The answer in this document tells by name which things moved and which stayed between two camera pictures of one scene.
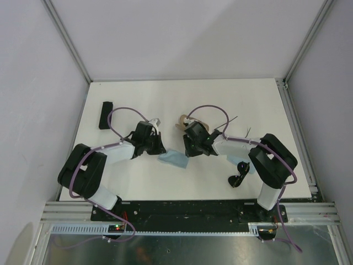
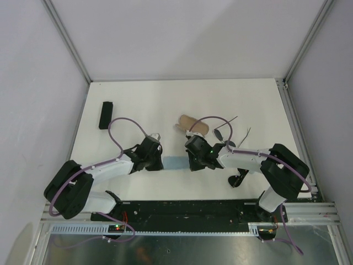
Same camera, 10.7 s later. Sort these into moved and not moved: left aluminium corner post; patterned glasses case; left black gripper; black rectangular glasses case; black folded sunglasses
Moved: left black gripper
Not moved: patterned glasses case; black folded sunglasses; left aluminium corner post; black rectangular glasses case
